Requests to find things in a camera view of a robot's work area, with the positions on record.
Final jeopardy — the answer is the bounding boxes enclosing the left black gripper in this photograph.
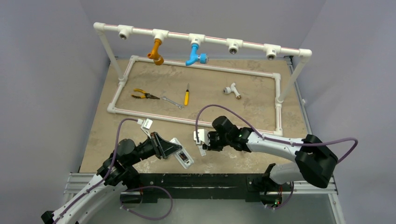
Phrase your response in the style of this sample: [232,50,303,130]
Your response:
[126,131,182,166]

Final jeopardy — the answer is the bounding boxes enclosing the white AC remote control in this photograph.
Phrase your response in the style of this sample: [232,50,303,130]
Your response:
[170,138,194,169]

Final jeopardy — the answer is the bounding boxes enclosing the white battery cover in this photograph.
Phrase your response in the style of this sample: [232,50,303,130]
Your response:
[198,145,206,156]

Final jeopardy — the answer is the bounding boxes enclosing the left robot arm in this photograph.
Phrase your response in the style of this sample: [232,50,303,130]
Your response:
[41,132,183,224]

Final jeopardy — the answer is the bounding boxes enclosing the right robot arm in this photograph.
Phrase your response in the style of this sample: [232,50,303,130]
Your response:
[194,116,338,190]

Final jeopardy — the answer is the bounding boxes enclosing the small silver wrench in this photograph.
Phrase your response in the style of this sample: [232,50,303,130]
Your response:
[162,96,184,109]

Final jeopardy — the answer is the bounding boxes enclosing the white plastic faucet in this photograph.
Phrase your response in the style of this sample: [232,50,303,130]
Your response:
[223,83,241,100]

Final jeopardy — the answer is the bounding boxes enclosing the blue plastic faucet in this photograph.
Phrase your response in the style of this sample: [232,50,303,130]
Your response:
[185,43,209,66]

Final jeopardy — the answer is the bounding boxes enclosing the orange plastic faucet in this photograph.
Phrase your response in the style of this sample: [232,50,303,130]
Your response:
[147,39,164,65]

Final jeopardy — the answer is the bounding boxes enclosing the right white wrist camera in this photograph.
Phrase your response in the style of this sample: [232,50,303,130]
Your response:
[193,129,210,146]

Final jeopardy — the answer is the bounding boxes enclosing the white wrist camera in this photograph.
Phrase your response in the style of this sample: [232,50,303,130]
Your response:
[137,118,153,139]
[193,129,210,146]

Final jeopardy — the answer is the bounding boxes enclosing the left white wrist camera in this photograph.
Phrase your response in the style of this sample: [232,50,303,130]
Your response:
[137,118,153,139]

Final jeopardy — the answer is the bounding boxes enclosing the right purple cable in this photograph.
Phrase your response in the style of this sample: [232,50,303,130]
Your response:
[195,104,359,211]

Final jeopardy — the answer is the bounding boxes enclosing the purple cable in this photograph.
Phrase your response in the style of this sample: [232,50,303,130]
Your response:
[195,104,359,211]
[51,118,173,224]

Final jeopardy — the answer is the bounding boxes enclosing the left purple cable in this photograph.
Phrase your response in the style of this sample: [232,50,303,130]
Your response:
[51,118,173,224]

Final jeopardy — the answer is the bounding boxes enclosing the yellow handled screwdriver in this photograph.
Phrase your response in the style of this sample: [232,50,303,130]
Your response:
[184,83,190,106]

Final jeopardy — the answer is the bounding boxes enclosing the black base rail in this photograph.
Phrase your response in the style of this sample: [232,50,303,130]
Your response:
[120,174,292,206]

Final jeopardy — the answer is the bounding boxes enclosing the yellow handled pliers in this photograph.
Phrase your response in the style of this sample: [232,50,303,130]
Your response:
[131,89,160,99]

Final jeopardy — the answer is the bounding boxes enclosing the white PVC pipe frame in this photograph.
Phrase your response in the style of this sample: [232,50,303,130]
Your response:
[93,22,312,136]

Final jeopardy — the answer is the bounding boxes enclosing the aluminium table frame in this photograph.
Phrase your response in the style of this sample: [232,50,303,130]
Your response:
[63,56,346,224]

